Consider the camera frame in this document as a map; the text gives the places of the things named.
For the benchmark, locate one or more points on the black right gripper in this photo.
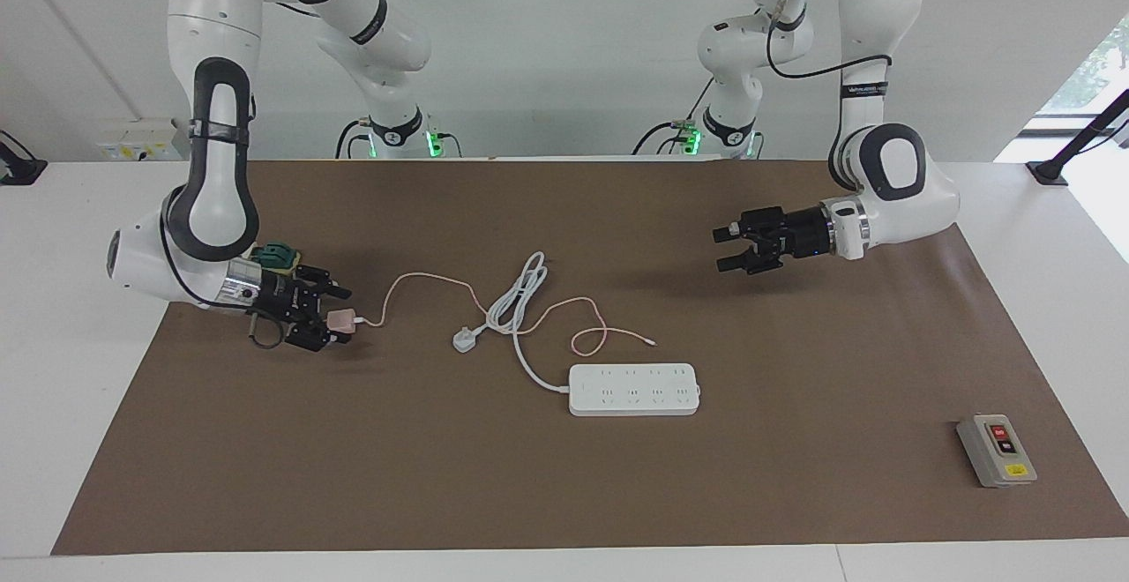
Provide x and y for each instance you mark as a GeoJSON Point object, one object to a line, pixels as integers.
{"type": "Point", "coordinates": [282, 304]}

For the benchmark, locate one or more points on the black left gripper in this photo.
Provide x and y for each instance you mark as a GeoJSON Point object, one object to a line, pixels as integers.
{"type": "Point", "coordinates": [794, 234]}

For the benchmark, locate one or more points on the pink charger adapter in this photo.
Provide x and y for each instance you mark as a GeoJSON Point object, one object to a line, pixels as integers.
{"type": "Point", "coordinates": [341, 321]}

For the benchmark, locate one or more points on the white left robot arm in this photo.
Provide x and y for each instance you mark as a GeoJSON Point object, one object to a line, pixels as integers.
{"type": "Point", "coordinates": [891, 167]}

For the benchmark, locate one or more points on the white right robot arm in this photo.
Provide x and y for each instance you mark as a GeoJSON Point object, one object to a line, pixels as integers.
{"type": "Point", "coordinates": [212, 194]}

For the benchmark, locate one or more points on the white power strip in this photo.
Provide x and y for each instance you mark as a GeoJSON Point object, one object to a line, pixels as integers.
{"type": "Point", "coordinates": [633, 390]}

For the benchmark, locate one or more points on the brown table mat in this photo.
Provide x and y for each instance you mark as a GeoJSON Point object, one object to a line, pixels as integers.
{"type": "Point", "coordinates": [529, 485]}

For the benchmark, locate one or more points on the black table clamp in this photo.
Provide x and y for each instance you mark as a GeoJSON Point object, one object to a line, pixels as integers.
{"type": "Point", "coordinates": [19, 166]}

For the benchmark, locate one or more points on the black slanted stand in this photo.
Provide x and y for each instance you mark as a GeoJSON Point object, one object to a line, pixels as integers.
{"type": "Point", "coordinates": [1080, 137]}

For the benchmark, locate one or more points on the bright window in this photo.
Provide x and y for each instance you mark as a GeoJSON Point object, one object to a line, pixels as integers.
{"type": "Point", "coordinates": [1098, 70]}

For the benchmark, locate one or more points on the green knife switch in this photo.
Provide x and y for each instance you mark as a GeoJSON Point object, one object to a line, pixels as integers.
{"type": "Point", "coordinates": [275, 256]}

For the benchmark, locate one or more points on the white wall outlet box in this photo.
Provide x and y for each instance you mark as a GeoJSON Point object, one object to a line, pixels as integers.
{"type": "Point", "coordinates": [132, 141]}

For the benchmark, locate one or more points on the grey on-off switch box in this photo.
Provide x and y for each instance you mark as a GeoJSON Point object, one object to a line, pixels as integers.
{"type": "Point", "coordinates": [997, 450]}

